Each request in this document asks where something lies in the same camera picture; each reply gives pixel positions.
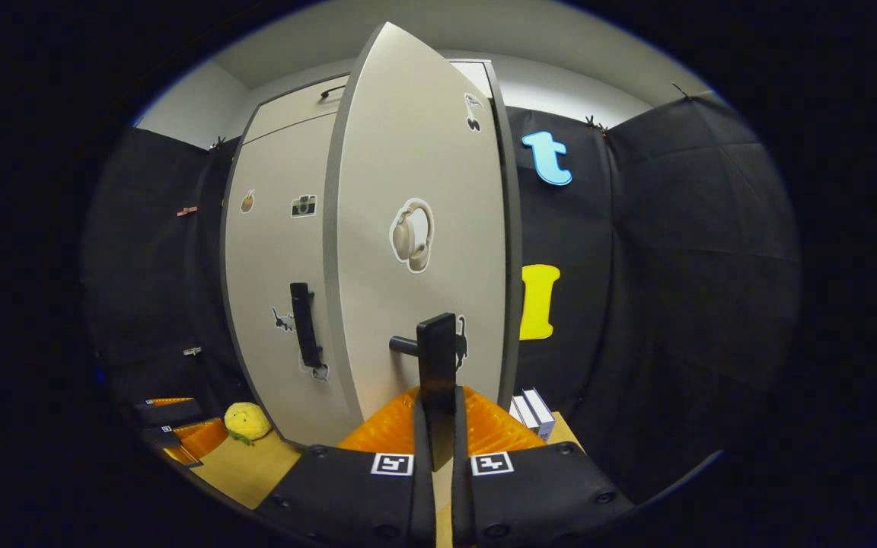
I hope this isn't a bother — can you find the yellow plush toy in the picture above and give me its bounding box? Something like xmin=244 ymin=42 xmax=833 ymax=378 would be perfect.
xmin=224 ymin=402 xmax=273 ymax=446

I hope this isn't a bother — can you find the grey double-door shoe cabinet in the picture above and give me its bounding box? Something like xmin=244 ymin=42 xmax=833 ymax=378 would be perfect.
xmin=219 ymin=57 xmax=523 ymax=451

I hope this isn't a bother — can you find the beige cabinet drawer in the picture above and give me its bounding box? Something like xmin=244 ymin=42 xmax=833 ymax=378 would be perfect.
xmin=244 ymin=59 xmax=494 ymax=144

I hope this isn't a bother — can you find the beige cabinet door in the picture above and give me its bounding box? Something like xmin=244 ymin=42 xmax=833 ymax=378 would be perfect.
xmin=223 ymin=114 xmax=359 ymax=450
xmin=322 ymin=21 xmax=512 ymax=427

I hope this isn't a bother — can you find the black backdrop cloth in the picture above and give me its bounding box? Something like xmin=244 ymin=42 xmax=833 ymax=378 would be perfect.
xmin=81 ymin=91 xmax=803 ymax=503

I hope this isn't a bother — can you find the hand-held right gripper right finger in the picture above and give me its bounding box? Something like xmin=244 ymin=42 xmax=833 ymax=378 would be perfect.
xmin=450 ymin=384 xmax=637 ymax=548

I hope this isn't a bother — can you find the black door handle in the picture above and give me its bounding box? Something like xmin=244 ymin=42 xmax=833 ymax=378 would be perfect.
xmin=289 ymin=282 xmax=327 ymax=370
xmin=389 ymin=312 xmax=458 ymax=473

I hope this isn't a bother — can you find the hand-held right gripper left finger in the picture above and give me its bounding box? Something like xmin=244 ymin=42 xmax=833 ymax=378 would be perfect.
xmin=256 ymin=386 xmax=437 ymax=548

